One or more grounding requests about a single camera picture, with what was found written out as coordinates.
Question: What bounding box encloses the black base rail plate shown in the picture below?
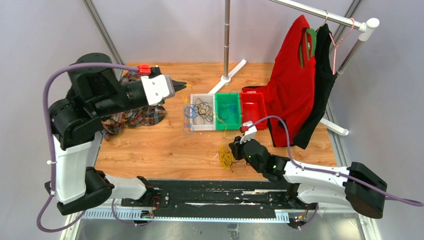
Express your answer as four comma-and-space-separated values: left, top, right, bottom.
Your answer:
99, 178, 319, 220

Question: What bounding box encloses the red plastic bin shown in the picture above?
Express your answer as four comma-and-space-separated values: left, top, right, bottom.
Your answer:
239, 92, 268, 123

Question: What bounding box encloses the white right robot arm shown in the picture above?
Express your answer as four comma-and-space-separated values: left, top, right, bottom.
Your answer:
228, 136, 387, 219

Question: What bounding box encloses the aluminium frame rail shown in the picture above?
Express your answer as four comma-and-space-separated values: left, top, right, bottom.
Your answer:
59, 188, 382, 240

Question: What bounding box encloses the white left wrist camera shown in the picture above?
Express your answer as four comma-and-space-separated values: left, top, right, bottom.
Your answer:
141, 74, 176, 106

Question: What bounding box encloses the pink hanger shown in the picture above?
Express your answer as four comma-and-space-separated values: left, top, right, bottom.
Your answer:
329, 17, 355, 76

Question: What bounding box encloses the brown cable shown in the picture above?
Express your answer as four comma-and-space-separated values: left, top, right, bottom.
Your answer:
192, 100, 216, 126

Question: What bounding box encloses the white plastic bin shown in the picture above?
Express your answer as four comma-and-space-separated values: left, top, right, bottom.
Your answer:
189, 93, 216, 132

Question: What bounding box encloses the black garment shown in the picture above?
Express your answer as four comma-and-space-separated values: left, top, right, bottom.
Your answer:
292, 23, 337, 150

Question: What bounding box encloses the plaid shirt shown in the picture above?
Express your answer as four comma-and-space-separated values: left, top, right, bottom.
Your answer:
100, 71, 167, 143

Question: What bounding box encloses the green plastic bin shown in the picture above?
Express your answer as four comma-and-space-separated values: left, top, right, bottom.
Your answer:
215, 92, 242, 131

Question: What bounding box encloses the silver clothes rack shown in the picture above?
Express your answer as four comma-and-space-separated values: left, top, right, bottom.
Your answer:
207, 0, 381, 137

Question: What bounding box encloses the red sweater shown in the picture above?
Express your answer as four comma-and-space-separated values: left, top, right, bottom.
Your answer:
242, 15, 316, 147

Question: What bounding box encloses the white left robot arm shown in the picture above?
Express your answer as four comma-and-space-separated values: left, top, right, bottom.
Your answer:
43, 52, 187, 216

